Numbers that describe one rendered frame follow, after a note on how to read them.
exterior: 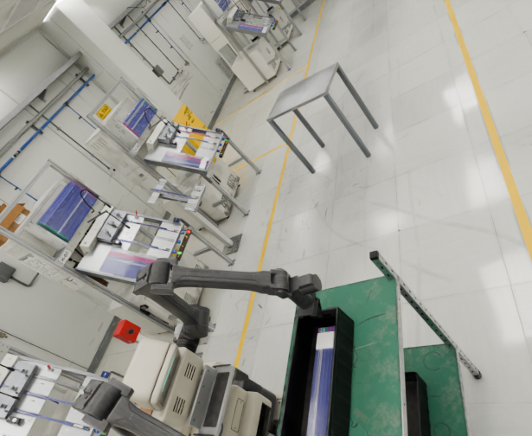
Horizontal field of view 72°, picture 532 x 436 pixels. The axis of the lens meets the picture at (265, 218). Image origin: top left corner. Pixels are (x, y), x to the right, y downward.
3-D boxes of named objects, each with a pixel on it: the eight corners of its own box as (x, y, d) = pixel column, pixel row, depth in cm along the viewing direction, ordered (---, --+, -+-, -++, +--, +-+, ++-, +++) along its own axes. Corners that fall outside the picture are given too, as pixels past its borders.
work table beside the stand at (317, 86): (370, 157, 351) (324, 92, 310) (311, 174, 399) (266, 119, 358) (378, 125, 374) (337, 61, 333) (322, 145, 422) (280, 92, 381)
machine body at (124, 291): (213, 270, 407) (170, 238, 375) (193, 330, 362) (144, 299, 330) (176, 282, 444) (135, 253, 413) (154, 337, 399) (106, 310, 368)
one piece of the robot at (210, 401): (214, 448, 147) (174, 432, 136) (231, 378, 165) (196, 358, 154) (243, 452, 138) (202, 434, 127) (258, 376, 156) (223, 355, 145)
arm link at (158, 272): (128, 263, 119) (121, 291, 113) (164, 255, 115) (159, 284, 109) (196, 315, 152) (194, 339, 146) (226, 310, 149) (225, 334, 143)
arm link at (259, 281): (157, 265, 121) (150, 295, 114) (155, 255, 116) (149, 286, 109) (285, 272, 126) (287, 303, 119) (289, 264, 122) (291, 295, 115)
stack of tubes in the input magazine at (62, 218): (98, 198, 342) (72, 179, 328) (68, 241, 309) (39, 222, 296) (91, 202, 349) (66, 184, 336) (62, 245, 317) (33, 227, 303)
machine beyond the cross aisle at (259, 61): (298, 47, 711) (233, -48, 615) (292, 67, 659) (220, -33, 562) (246, 83, 790) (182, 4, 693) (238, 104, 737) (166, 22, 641)
